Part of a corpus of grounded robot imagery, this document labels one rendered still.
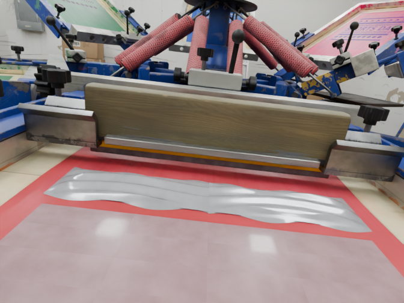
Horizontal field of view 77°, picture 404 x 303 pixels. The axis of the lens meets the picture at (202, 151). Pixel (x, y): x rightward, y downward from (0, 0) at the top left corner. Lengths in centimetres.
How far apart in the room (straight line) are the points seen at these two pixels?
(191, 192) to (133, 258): 11
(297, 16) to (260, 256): 453
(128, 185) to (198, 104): 14
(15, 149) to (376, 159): 48
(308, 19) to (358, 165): 438
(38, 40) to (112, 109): 494
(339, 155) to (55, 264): 34
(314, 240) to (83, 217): 23
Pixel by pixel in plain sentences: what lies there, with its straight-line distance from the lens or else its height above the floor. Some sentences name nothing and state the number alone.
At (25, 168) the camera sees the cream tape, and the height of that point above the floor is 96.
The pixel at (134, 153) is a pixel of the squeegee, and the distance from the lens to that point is 39.
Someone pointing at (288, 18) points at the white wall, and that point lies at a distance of 465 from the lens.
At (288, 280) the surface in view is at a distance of 24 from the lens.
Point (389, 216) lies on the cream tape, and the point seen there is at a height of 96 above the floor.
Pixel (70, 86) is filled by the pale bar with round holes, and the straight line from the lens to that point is 64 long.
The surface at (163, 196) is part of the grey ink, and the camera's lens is 30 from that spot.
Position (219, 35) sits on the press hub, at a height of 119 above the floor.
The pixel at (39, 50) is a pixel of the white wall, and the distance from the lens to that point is 529.
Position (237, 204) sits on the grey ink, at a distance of 30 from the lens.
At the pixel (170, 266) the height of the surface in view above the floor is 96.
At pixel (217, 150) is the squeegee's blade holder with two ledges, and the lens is 35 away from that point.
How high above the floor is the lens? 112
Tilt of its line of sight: 21 degrees down
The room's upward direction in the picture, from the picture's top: 7 degrees clockwise
